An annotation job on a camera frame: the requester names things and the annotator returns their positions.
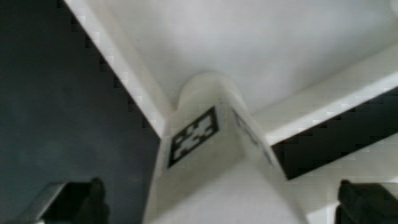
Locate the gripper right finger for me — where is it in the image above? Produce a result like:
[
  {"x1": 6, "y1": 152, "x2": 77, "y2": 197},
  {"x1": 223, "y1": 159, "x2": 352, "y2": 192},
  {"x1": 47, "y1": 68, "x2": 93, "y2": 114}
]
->
[{"x1": 335, "y1": 180, "x2": 398, "y2": 224}]

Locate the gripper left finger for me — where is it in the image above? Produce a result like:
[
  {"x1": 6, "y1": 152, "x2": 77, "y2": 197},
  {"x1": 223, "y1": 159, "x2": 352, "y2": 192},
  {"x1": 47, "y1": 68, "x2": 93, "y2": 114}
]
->
[{"x1": 16, "y1": 178, "x2": 111, "y2": 224}]

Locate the white table leg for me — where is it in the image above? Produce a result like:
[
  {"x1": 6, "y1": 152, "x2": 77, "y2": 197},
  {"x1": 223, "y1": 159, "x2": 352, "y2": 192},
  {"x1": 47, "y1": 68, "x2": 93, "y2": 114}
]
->
[{"x1": 143, "y1": 72, "x2": 308, "y2": 224}]

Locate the white square tabletop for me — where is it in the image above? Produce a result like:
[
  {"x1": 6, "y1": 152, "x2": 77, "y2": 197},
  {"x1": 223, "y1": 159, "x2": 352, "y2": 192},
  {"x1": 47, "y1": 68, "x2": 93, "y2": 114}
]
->
[{"x1": 64, "y1": 0, "x2": 398, "y2": 142}]

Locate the white U-shaped obstacle fence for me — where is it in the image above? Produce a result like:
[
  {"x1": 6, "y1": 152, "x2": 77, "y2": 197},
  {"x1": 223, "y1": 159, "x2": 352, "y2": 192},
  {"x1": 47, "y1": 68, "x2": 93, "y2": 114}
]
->
[{"x1": 279, "y1": 134, "x2": 398, "y2": 224}]

